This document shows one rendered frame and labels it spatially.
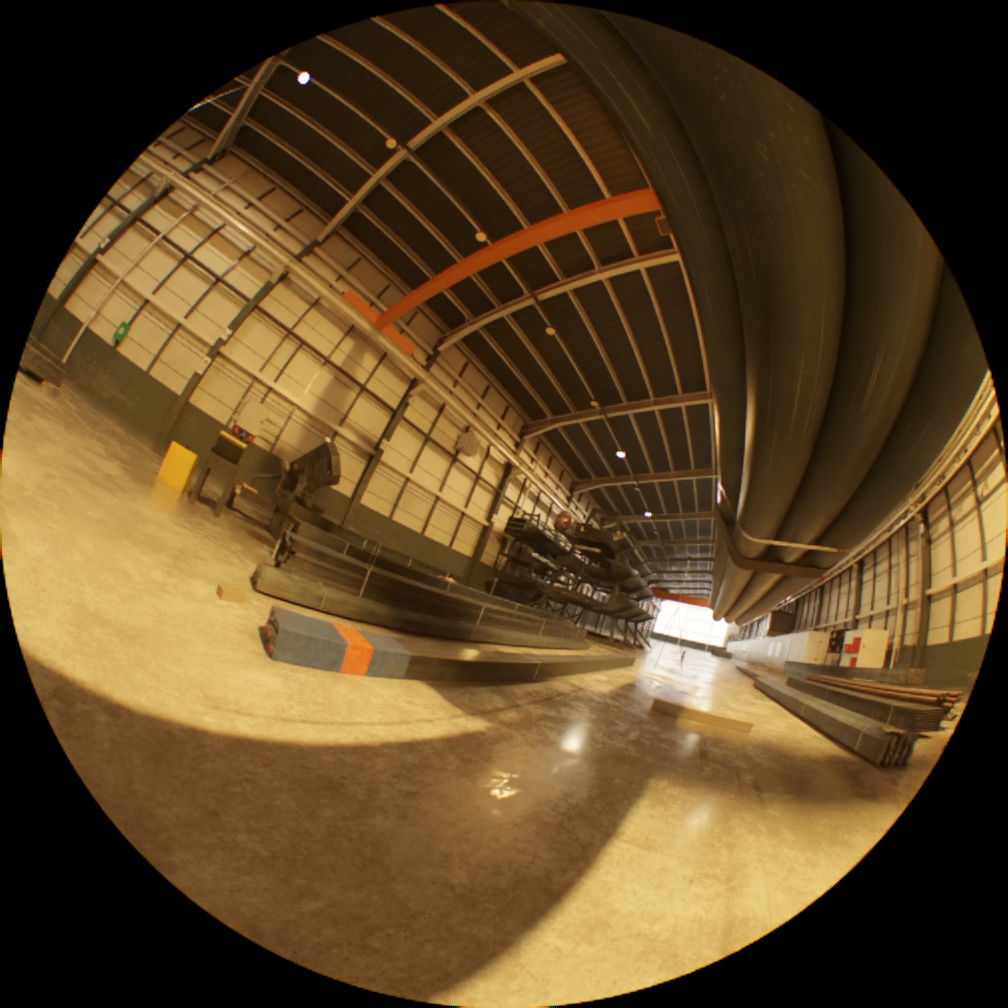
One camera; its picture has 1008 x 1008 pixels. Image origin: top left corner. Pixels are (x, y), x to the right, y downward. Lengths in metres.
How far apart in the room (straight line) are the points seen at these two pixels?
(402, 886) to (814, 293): 1.09
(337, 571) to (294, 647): 1.25
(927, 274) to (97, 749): 1.38
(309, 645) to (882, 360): 1.77
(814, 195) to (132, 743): 1.29
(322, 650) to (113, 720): 0.98
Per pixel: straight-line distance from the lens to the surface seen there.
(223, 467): 4.51
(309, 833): 0.82
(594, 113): 9.41
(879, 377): 0.54
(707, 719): 3.13
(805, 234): 0.39
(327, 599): 2.38
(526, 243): 6.32
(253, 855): 0.77
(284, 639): 1.43
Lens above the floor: 0.67
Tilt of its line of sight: 15 degrees up
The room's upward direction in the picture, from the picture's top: 20 degrees clockwise
